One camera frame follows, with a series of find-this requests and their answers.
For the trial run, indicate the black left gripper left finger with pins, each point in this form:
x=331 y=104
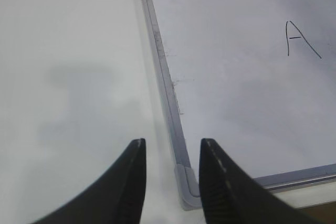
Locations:
x=116 y=197

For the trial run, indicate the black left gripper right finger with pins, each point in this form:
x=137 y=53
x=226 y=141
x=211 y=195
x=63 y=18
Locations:
x=229 y=195

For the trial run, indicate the white board with grey frame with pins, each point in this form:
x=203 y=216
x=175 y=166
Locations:
x=258 y=76

